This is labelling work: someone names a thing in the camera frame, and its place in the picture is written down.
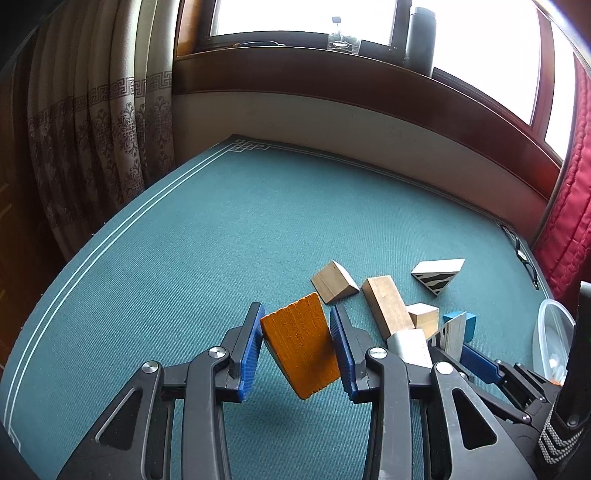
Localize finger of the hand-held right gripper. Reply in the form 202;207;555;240
431;347;528;426
461;345;556;419

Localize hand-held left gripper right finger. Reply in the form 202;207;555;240
329;305;539;480

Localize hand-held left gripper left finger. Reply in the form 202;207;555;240
58;302;266;480

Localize plywood block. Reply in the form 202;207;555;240
426;318;468;361

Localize blue wooden cube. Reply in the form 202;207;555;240
442;311;476;344

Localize orange wooden block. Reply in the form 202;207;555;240
260;292;342;401

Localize white power adapter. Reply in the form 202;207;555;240
386;329;433;368

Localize small light wooden block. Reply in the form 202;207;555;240
405;303;439;340

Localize long wooden block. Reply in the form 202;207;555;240
361;275;415;340

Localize tan wooden wedge block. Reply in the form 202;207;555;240
311;260;360;305

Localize clear plastic bowl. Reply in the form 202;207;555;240
532;299;578;388

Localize black striped triangular block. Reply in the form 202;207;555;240
411;258;465;296

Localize wristwatch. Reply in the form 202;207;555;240
496;220;541;291

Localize red quilted curtain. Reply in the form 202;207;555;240
531;53;591;301

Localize beige patterned curtain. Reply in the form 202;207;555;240
25;0;178;264

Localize clear glass jar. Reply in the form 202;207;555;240
327;15;362;52

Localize black thermos bottle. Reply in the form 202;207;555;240
403;6;439;78

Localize wooden window frame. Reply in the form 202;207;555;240
173;0;578;204

